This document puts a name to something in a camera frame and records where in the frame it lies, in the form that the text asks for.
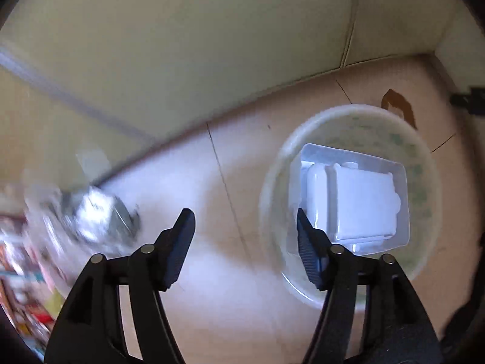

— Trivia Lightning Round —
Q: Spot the translucent round plastic basin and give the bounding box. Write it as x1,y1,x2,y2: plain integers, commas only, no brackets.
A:
259,104,442,309

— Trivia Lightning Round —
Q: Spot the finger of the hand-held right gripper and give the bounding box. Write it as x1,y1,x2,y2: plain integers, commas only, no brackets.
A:
450,87,485,116

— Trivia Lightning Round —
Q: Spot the white plastic packaging tray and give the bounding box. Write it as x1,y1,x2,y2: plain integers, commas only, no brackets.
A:
289,143,412,256

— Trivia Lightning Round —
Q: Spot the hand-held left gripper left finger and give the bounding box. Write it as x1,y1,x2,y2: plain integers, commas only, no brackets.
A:
43,208,196,364

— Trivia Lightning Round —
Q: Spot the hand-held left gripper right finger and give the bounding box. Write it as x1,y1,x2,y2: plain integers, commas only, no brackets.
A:
296,208,444,364

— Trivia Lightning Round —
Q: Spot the crumpled clear plastic bag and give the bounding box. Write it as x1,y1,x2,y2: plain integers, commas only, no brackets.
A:
23,148,142,274

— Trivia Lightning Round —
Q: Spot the grey metal trim strip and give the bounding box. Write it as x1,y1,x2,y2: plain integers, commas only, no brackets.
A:
0,51,160,145

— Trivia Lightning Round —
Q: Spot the colourful printed clutter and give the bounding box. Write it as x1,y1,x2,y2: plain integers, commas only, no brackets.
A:
0,212,67,353

